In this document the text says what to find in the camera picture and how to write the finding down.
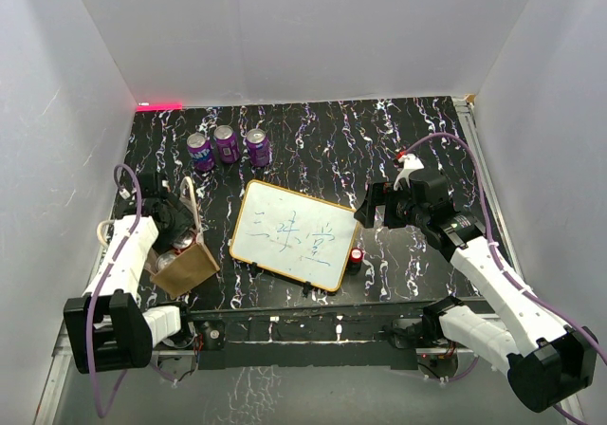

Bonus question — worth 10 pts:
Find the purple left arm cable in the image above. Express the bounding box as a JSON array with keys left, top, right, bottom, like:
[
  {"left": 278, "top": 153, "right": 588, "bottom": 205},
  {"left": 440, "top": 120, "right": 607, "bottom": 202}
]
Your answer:
[{"left": 87, "top": 162, "right": 143, "bottom": 419}]

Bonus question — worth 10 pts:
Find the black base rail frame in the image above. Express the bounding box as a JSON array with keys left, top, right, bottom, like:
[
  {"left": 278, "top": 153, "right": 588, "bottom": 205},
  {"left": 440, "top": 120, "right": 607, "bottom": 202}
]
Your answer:
[{"left": 184, "top": 301, "right": 475, "bottom": 375}]

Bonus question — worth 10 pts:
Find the yellow framed whiteboard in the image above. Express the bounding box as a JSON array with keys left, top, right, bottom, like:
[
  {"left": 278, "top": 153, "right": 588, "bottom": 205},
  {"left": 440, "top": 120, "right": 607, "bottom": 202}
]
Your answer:
[{"left": 230, "top": 179, "right": 359, "bottom": 292}]

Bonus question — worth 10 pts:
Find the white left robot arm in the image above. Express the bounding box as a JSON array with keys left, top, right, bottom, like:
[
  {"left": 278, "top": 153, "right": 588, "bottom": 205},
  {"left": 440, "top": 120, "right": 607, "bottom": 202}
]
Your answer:
[{"left": 63, "top": 172, "right": 196, "bottom": 374}]

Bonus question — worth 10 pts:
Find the red light strip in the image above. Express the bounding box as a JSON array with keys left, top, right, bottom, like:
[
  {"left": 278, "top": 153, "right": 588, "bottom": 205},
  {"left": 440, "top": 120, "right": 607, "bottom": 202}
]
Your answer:
[{"left": 137, "top": 103, "right": 183, "bottom": 112}]

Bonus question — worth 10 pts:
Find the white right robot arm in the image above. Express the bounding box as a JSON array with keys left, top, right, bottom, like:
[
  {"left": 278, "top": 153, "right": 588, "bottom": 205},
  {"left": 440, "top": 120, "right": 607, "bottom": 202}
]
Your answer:
[{"left": 355, "top": 168, "right": 598, "bottom": 413}]

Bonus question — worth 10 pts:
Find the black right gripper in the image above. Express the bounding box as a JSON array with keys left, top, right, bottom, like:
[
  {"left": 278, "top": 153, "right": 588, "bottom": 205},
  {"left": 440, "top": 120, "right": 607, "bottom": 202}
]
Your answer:
[{"left": 355, "top": 181, "right": 428, "bottom": 229}]

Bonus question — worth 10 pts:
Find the brown canvas bag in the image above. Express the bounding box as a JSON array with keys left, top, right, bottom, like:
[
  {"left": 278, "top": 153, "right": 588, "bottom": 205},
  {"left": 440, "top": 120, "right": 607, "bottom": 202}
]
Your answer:
[{"left": 85, "top": 176, "right": 219, "bottom": 299}]

